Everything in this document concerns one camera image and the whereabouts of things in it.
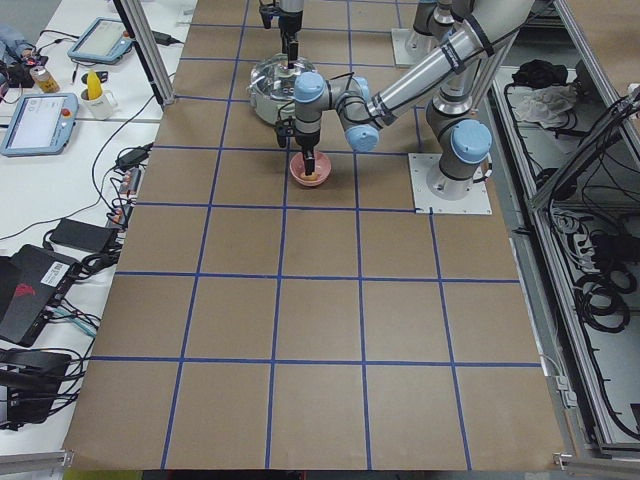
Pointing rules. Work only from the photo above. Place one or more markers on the pale green steel pot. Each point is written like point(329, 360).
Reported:
point(270, 110)

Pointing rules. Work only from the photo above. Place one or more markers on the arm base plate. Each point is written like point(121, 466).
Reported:
point(434, 193)
point(410, 47)

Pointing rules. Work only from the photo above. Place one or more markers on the pink bowl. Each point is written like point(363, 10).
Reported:
point(322, 168)

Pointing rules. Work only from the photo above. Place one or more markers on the black power adapter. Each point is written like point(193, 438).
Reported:
point(83, 236)

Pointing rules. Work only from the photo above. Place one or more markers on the far teach pendant tablet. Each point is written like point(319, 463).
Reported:
point(105, 41)

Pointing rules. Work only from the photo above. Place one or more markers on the aluminium frame post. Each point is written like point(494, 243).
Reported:
point(137, 26)

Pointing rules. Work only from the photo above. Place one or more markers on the black cloth bundle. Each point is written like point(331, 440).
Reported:
point(539, 74)

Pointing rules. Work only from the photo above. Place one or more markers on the black docking hub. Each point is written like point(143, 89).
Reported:
point(30, 382)

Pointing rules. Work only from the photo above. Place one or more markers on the teach pendant tablet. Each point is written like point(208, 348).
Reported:
point(105, 41)
point(41, 125)

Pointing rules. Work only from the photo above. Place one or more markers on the black red laptop computer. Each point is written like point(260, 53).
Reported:
point(45, 278)

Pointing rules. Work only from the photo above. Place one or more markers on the yellow drink can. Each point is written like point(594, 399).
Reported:
point(44, 79)

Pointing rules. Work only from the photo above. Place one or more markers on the white mug with banana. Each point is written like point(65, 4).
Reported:
point(101, 103)

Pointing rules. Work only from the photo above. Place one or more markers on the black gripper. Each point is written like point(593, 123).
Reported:
point(307, 140)
point(291, 23)

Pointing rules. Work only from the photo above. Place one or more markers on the near teach pendant tablet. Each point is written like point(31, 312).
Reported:
point(41, 125)

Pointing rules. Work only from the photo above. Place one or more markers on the crumpled white cloth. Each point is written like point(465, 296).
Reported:
point(549, 107)

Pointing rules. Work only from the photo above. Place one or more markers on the glass pot lid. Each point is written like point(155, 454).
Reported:
point(272, 79)

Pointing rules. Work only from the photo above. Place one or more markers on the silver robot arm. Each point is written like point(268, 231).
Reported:
point(448, 77)
point(433, 21)

